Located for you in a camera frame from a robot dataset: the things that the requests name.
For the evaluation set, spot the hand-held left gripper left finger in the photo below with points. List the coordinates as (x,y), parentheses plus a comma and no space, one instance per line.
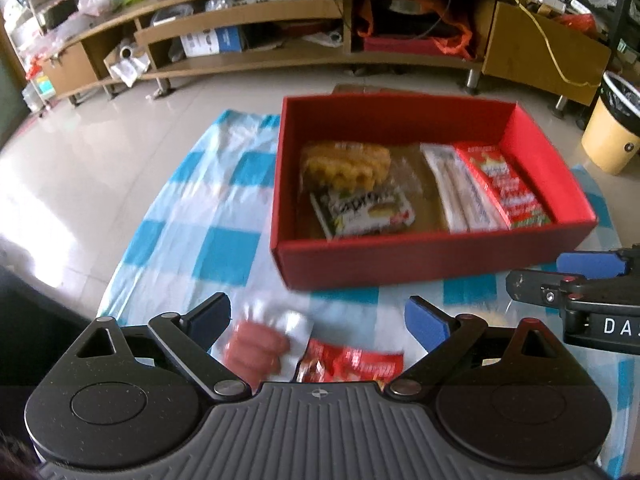
(205,322)

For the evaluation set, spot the blue white carton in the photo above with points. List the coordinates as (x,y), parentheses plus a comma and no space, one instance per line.
(215,42)

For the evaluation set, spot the red cardboard box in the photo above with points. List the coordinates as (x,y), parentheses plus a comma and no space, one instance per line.
(400,265)

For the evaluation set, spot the red plastic bag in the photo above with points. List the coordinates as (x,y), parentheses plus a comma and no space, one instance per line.
(575,22)

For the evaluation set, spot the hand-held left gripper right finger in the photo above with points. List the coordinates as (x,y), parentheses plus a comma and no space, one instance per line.
(427,325)

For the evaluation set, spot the clear sausage packet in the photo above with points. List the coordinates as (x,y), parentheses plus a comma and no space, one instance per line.
(255,350)

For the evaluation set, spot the crumpled white packaging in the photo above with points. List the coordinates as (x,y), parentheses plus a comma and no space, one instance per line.
(125,62)

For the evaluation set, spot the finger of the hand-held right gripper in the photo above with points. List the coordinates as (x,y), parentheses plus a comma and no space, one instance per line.
(535,287)
(590,264)

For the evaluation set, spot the black chair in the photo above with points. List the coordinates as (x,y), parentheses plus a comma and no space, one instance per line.
(35,330)

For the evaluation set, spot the orange plastic bag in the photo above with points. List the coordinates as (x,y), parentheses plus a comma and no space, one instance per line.
(452,40)

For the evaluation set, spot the yellow trash bin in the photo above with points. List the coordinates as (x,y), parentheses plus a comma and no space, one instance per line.
(607,140)

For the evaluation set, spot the long white green packet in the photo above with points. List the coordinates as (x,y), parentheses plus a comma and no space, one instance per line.
(465,195)

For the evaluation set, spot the long red packet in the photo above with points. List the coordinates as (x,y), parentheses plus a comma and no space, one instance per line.
(505,185)

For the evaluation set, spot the blue white checkered tablecloth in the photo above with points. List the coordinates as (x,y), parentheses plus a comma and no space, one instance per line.
(200,210)

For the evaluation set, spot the yellow waffle packet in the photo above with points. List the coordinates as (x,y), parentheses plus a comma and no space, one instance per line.
(345,165)

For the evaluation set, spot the green wafer packet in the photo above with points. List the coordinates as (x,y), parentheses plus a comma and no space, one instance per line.
(365,212)

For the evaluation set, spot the wooden television stand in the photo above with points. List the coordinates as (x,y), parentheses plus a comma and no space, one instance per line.
(530,45)

